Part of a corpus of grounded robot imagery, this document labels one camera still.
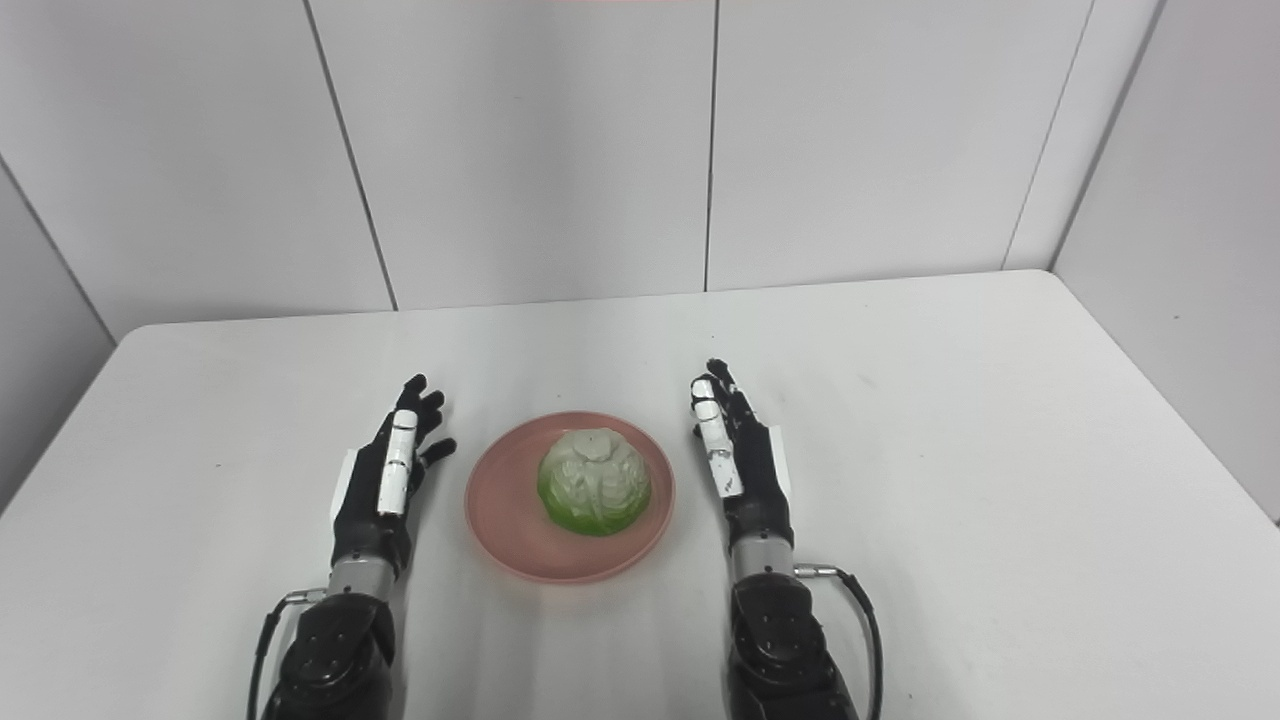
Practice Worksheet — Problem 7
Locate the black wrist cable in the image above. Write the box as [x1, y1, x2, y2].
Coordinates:
[794, 563, 886, 720]
[246, 589, 328, 720]

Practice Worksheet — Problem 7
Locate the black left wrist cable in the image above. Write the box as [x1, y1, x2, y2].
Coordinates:
[246, 589, 328, 720]

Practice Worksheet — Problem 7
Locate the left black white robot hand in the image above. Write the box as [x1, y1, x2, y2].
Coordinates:
[329, 374, 459, 582]

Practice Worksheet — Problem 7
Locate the green white cabbage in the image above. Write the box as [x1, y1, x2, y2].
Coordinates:
[536, 428, 653, 539]

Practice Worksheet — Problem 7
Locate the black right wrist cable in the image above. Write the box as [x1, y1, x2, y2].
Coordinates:
[794, 563, 886, 720]

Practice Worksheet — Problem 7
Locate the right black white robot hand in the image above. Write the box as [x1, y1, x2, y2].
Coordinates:
[689, 358, 796, 552]

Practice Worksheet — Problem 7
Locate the pink round plate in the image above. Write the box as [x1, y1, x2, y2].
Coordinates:
[463, 410, 677, 586]

